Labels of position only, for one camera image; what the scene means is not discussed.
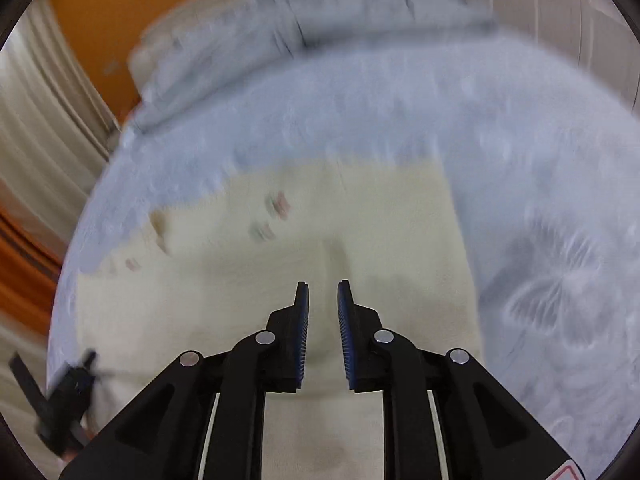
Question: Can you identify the grey pillow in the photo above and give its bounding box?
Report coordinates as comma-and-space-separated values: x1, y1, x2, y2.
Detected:
127, 0, 501, 131

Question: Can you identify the beige curtain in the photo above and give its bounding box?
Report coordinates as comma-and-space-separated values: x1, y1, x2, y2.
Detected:
0, 2, 123, 221

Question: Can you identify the pale blue embroidered bedspread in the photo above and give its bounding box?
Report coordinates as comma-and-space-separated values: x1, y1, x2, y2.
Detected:
45, 40, 640, 480

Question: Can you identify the cream knit sweater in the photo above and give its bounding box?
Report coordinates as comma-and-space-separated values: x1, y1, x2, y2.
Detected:
75, 157, 483, 480

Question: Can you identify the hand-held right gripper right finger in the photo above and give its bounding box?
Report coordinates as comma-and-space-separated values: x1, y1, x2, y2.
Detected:
336, 280, 586, 480

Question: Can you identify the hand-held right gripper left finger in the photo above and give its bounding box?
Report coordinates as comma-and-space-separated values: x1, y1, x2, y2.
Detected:
59, 281, 311, 480

